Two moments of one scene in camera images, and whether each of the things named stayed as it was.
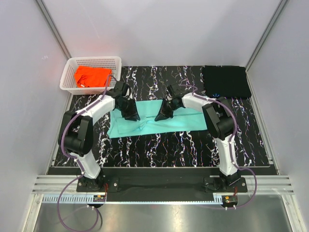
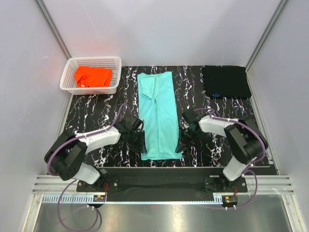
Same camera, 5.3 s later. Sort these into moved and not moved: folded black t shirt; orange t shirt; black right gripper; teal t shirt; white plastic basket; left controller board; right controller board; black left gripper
Moved: black left gripper; teal t shirt; black right gripper
Not moved: white plastic basket; right controller board; orange t shirt; left controller board; folded black t shirt
